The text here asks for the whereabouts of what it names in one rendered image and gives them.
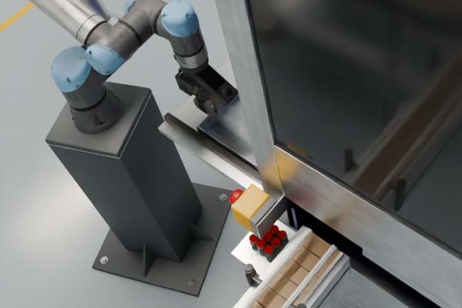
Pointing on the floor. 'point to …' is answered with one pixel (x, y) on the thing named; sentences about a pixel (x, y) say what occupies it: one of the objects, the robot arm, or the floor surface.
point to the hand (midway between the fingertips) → (216, 113)
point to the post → (247, 71)
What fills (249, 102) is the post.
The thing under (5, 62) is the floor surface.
